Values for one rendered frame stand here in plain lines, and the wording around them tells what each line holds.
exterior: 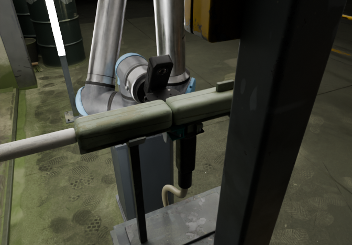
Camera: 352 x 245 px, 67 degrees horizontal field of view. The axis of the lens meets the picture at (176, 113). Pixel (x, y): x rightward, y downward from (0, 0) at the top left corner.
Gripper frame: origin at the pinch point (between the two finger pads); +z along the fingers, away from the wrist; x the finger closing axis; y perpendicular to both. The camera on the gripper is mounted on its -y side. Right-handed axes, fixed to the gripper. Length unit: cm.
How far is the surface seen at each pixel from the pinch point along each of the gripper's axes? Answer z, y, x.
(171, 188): -7.4, 23.7, 0.2
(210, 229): 3.4, 29.5, -5.3
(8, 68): -276, 82, 68
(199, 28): 12.4, -20.9, 5.4
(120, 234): -4.8, 30.3, 14.4
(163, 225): -2.3, 29.5, 4.4
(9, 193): -114, 106, 65
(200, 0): 12.2, -23.4, 5.4
